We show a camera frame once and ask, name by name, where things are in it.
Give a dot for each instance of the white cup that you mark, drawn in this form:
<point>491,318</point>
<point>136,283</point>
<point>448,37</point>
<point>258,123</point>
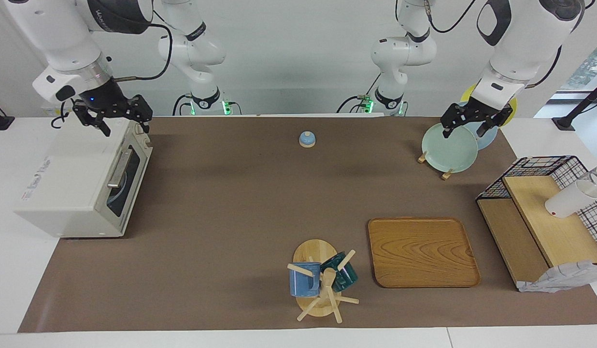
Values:
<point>566,203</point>

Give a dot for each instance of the brown table mat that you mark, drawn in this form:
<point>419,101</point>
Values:
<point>221,217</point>

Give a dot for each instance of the dark green mug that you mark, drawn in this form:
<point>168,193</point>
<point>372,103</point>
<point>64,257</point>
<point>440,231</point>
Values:
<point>346,278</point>

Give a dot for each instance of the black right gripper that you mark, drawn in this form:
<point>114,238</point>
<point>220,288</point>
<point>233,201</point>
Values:
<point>107,104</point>

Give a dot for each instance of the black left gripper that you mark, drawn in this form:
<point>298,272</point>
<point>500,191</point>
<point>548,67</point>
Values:
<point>475,112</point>

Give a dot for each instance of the yellow plate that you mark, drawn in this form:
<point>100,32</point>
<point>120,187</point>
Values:
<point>511,108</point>

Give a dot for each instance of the wooden plate rack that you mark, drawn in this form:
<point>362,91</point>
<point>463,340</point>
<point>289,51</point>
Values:
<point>447,175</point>

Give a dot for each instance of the blue mug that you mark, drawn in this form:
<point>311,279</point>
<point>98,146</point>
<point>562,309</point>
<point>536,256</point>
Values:
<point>303,282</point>

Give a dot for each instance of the wooden shelf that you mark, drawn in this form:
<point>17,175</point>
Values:
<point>559,237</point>

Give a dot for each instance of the grey patterned cloth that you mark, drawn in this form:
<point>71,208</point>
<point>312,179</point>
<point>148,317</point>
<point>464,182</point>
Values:
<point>564,278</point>

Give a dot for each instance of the black stand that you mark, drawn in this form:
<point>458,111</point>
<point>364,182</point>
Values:
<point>581,106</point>

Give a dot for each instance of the wooden mug tree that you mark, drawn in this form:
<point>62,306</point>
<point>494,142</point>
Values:
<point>313,249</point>

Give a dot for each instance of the cream toaster oven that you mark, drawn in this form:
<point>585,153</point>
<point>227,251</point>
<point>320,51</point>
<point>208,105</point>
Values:
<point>66,179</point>

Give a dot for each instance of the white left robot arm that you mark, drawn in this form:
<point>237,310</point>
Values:
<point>520,43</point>

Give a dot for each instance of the wooden tray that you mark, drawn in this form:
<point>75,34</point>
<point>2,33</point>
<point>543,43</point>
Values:
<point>421,251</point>

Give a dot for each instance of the pale green plate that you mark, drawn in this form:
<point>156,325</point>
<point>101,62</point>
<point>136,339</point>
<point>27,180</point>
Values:
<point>448,152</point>

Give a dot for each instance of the light blue racked plate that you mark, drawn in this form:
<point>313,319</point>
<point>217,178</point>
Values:
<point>487,140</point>

